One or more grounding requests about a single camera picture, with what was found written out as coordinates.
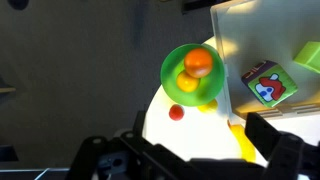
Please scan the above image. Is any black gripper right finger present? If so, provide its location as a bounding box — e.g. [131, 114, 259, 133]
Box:
[245, 112, 320, 180]

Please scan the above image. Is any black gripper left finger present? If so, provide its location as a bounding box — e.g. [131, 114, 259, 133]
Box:
[66, 109, 191, 180]

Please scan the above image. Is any red toy strawberry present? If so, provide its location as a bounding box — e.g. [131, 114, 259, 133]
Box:
[168, 103, 186, 122]

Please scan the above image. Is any green plastic bowl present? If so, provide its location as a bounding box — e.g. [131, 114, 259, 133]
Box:
[160, 43, 226, 108]

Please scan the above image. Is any yellow toy banana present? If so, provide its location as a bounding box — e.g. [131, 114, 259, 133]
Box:
[227, 121, 257, 164]

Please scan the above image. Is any multicolour printed soft cube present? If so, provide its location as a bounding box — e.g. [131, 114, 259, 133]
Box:
[241, 59, 299, 108]

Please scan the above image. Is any yellow-green toy fruit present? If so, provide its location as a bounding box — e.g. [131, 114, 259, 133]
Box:
[197, 98, 219, 114]

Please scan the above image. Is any yellow round toy fruit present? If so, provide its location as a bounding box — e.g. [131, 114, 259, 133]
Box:
[175, 69, 201, 93]

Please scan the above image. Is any lime green cube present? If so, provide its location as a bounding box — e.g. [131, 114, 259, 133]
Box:
[293, 40, 320, 74]

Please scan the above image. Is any orange round toy fruit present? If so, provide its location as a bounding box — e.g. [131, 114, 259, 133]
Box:
[183, 47, 214, 79]

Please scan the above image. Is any wooden tray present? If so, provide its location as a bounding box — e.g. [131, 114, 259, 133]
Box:
[209, 0, 320, 122]

